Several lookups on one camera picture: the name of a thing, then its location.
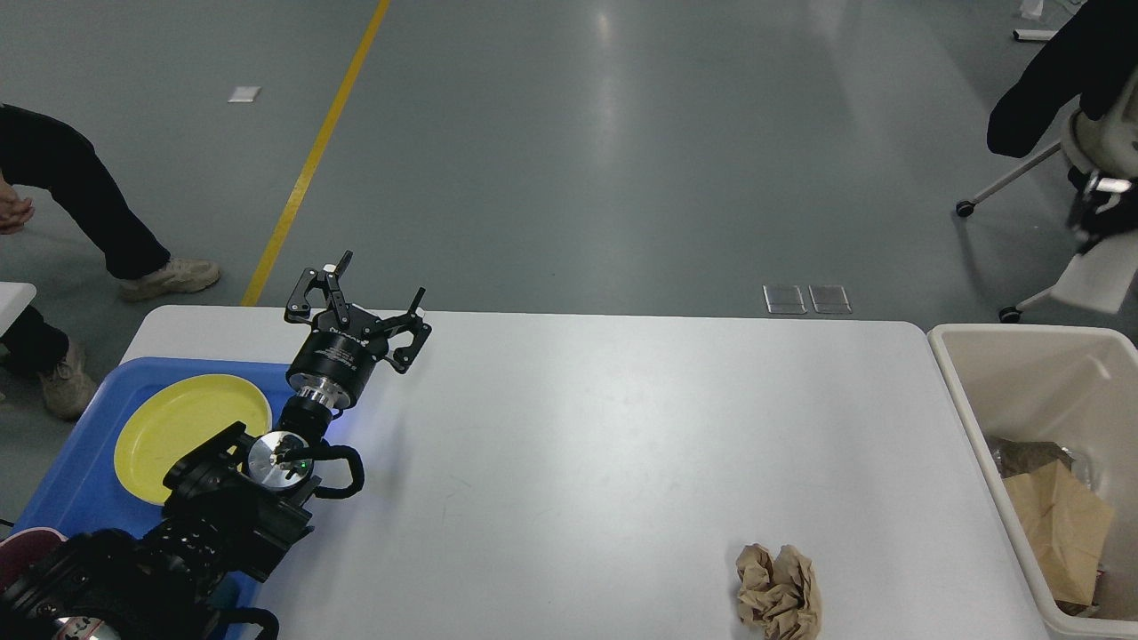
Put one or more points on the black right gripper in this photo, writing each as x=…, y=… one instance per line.
x=1103, y=206

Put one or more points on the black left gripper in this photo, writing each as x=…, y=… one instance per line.
x=345, y=343

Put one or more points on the yellow plate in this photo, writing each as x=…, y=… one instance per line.
x=177, y=419

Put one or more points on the brown paper bag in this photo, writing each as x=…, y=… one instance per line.
x=1066, y=525

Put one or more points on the brown paper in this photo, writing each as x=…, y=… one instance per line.
x=778, y=594

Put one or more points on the white paper cup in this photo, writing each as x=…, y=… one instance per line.
x=1099, y=279

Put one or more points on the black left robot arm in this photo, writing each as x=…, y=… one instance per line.
x=237, y=502

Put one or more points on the white office chair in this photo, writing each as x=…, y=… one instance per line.
x=1106, y=145

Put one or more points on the foil wrapped trash in bin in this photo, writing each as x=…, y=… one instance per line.
x=1013, y=458

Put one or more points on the silver floor socket plates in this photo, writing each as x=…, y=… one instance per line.
x=795, y=300

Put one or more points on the blue plastic tray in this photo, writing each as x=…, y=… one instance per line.
x=81, y=492

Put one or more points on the white side table corner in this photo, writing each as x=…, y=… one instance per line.
x=14, y=298

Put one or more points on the person in black trousers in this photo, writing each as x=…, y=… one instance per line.
x=41, y=152

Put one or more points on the pink mug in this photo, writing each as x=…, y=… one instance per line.
x=25, y=548

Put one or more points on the white table leg frame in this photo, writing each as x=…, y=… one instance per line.
x=1033, y=35

